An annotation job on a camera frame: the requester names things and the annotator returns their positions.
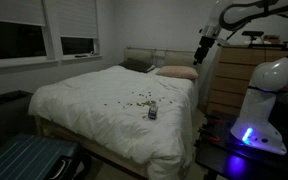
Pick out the black camera on stand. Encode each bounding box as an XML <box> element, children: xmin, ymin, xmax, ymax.
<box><xmin>241</xmin><ymin>30</ymin><xmax>265</xmax><ymax>46</ymax></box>

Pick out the narrow white window blind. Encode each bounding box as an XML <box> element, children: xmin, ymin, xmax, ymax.
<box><xmin>55</xmin><ymin>0</ymin><xmax>99</xmax><ymax>39</ymax></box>

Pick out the wooden chest of drawers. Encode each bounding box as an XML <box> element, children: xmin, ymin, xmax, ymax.
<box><xmin>205</xmin><ymin>44</ymin><xmax>288</xmax><ymax>116</ymax></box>

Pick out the narrow dark window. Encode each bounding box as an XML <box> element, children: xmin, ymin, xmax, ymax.
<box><xmin>60</xmin><ymin>36</ymin><xmax>95</xmax><ymax>56</ymax></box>

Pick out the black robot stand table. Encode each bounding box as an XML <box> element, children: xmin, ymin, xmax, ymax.
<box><xmin>194</xmin><ymin>111</ymin><xmax>288</xmax><ymax>180</ymax></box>

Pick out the wooden bed frame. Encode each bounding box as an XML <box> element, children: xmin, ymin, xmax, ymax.
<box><xmin>33</xmin><ymin>114</ymin><xmax>150</xmax><ymax>179</ymax></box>

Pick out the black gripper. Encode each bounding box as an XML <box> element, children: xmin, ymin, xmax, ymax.
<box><xmin>193</xmin><ymin>35</ymin><xmax>216</xmax><ymax>66</ymax></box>

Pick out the red-handled black clamp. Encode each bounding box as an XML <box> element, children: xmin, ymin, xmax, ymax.
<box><xmin>203</xmin><ymin>114</ymin><xmax>223</xmax><ymax>126</ymax></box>
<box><xmin>198</xmin><ymin>128</ymin><xmax>220</xmax><ymax>143</ymax></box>

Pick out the wide white window blind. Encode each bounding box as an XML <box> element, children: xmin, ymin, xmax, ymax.
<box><xmin>0</xmin><ymin>0</ymin><xmax>47</xmax><ymax>27</ymax></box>

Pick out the small brown box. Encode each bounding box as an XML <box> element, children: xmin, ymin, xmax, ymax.
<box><xmin>263</xmin><ymin>34</ymin><xmax>282</xmax><ymax>45</ymax></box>

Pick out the dark grey pillow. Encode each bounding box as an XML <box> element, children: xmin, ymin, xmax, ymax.
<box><xmin>118</xmin><ymin>58</ymin><xmax>156</xmax><ymax>74</ymax></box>

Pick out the blue ribbed suitcase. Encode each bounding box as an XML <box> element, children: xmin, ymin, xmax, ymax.
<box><xmin>0</xmin><ymin>133</ymin><xmax>92</xmax><ymax>180</ymax></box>

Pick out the wide dark window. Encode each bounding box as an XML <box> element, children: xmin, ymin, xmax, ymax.
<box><xmin>0</xmin><ymin>19</ymin><xmax>47</xmax><ymax>61</ymax></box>

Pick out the beige padded headboard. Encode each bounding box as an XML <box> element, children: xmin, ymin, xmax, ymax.
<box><xmin>123</xmin><ymin>46</ymin><xmax>205</xmax><ymax>68</ymax></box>

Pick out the pink pillow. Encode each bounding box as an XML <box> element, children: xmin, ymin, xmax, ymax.
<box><xmin>155</xmin><ymin>65</ymin><xmax>199</xmax><ymax>80</ymax></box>

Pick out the bed with white duvet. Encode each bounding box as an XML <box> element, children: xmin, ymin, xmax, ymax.
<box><xmin>28</xmin><ymin>64</ymin><xmax>199</xmax><ymax>180</ymax></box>

